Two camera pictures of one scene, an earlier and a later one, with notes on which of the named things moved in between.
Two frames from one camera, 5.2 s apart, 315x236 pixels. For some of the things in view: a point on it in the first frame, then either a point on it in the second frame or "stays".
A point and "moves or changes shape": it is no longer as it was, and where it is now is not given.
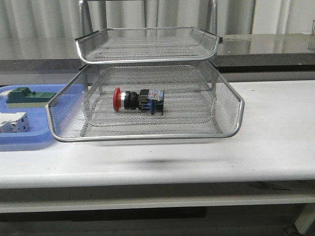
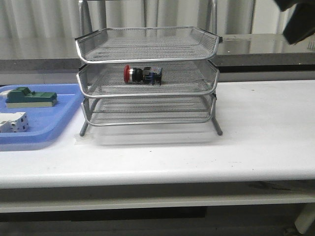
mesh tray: x=130 y=44 stays
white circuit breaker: x=14 y=122 stays
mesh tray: x=199 y=103 moves or changes shape
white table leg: x=306 y=218 stays
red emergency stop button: x=152 y=101 → x=148 y=75
